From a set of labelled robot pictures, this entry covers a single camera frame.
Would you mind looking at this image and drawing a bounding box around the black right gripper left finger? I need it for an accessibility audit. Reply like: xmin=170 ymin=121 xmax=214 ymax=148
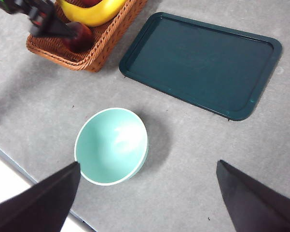
xmin=0 ymin=161 xmax=82 ymax=232

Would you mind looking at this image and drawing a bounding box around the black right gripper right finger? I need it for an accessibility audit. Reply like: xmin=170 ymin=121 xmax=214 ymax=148
xmin=216 ymin=159 xmax=290 ymax=232

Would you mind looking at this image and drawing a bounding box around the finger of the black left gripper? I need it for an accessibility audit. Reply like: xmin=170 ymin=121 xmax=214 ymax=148
xmin=45 ymin=17 xmax=75 ymax=40

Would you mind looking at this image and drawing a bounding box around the dark red plum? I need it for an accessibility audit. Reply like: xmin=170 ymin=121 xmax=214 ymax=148
xmin=64 ymin=21 xmax=94 ymax=53

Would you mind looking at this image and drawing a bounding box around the teal ribbed bowl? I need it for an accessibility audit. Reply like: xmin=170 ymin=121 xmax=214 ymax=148
xmin=74 ymin=107 xmax=150 ymax=186

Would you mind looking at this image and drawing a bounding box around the yellow banana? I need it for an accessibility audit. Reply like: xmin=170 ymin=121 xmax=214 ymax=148
xmin=56 ymin=0 xmax=128 ymax=27

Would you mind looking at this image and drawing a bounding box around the brown wicker basket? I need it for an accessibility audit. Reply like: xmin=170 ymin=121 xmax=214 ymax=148
xmin=26 ymin=0 xmax=148 ymax=73

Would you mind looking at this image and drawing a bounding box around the dark green rectangular tray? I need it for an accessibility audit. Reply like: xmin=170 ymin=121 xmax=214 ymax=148
xmin=119 ymin=12 xmax=282 ymax=121

